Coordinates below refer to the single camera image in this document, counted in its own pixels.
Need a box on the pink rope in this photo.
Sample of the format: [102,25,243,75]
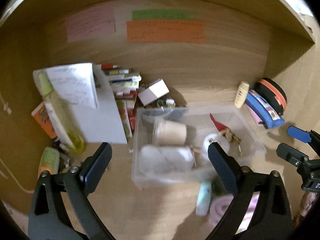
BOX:
[206,192,261,233]

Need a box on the white drawstring pouch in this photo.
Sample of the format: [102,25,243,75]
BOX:
[138,145,195,174]

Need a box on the blue patchwork pencil pouch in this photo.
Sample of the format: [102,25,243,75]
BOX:
[245,90,285,129]

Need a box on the black orange round case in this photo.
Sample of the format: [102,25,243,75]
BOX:
[254,77,287,116]

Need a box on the green orange tube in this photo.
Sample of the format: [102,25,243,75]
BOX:
[38,147,60,177]

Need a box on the red hat gnome doll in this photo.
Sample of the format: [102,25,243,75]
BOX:
[209,113,243,157]

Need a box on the pale green small tube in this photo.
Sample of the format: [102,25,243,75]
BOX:
[195,181,212,217]

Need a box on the cream lotion bottle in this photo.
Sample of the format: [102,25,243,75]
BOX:
[234,81,249,108]

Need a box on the yellow-green spray bottle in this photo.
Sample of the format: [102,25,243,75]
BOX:
[38,70,86,153]

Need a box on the orange book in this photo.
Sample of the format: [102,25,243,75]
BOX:
[31,102,57,140]

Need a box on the clear plastic storage bin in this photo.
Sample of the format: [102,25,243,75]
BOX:
[131,105,266,188]

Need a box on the beige paper cup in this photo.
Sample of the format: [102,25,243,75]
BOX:
[152,119,187,146]

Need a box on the pile of beads trinkets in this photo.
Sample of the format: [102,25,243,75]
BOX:
[140,91,187,108]

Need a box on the small white cardboard box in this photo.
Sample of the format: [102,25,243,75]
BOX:
[138,79,169,106]

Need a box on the orange sticky note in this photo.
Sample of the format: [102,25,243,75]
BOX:
[126,19,205,44]

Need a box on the green sticky note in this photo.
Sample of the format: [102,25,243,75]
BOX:
[132,9,190,21]

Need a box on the pink sticky note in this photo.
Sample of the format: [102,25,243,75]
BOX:
[64,4,116,43]

